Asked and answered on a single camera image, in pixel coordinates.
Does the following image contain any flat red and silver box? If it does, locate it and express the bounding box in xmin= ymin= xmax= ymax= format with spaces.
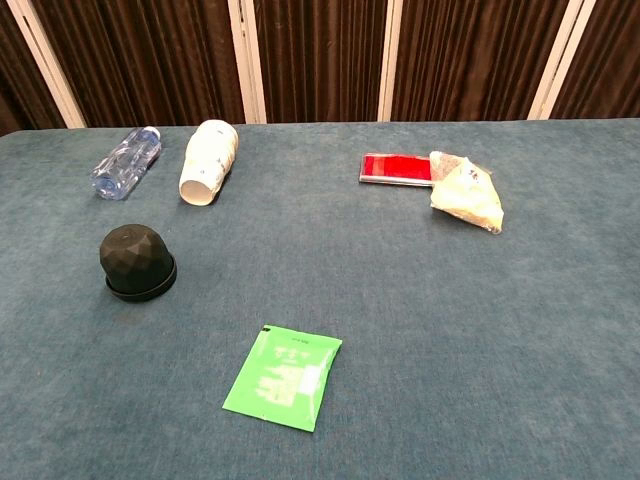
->
xmin=358 ymin=152 xmax=434 ymax=188

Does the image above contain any green sachet packet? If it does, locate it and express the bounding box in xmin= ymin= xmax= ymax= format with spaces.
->
xmin=221 ymin=323 xmax=344 ymax=434

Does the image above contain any clear plastic water bottle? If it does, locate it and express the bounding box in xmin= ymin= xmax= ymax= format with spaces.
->
xmin=89 ymin=125 xmax=163 ymax=201

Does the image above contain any black faceted dome object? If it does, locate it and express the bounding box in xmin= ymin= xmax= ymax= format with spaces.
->
xmin=98 ymin=223 xmax=179 ymax=303

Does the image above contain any white paper cup stack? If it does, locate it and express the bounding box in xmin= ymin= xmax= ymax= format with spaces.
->
xmin=178 ymin=118 xmax=239 ymax=207

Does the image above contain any blue felt table cover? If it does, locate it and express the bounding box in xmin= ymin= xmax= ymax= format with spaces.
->
xmin=0 ymin=117 xmax=640 ymax=480

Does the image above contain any clear bag with white contents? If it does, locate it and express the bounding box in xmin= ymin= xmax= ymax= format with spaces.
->
xmin=428 ymin=150 xmax=505 ymax=235

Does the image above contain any brown curtain panel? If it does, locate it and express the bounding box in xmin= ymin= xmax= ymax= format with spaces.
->
xmin=32 ymin=0 xmax=246 ymax=129
xmin=549 ymin=0 xmax=640 ymax=120
xmin=0 ymin=0 xmax=66 ymax=136
xmin=252 ymin=0 xmax=389 ymax=125
xmin=390 ymin=0 xmax=571 ymax=123

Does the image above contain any white screen frame post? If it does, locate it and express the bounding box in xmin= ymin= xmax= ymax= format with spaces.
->
xmin=4 ymin=0 xmax=87 ymax=130
xmin=527 ymin=0 xmax=585 ymax=121
xmin=377 ymin=0 xmax=404 ymax=123
xmin=227 ymin=0 xmax=268 ymax=125

